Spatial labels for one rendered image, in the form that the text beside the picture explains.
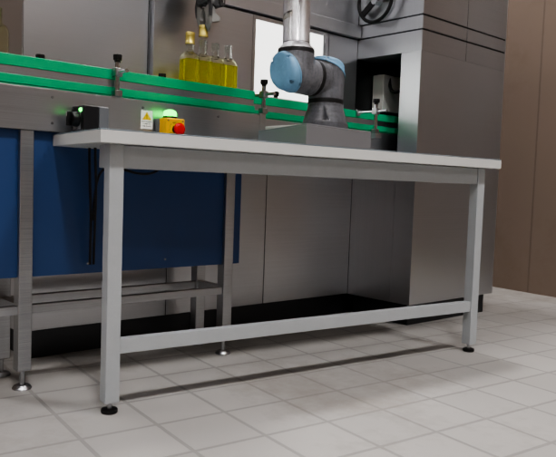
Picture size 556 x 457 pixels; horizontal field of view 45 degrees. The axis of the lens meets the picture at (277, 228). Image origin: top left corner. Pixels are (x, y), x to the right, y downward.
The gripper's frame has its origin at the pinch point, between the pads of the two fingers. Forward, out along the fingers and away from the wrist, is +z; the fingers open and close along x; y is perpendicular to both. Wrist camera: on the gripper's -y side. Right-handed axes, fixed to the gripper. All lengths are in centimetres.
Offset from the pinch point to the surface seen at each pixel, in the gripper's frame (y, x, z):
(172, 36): -5.2, 12.2, 2.3
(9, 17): -60, 27, 3
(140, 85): -33.7, -12.8, 26.1
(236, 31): 24.9, 11.8, -4.8
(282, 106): 36.6, -4.5, 25.1
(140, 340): -53, -48, 100
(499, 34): 165, -24, -23
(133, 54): -19.7, 15.4, 10.9
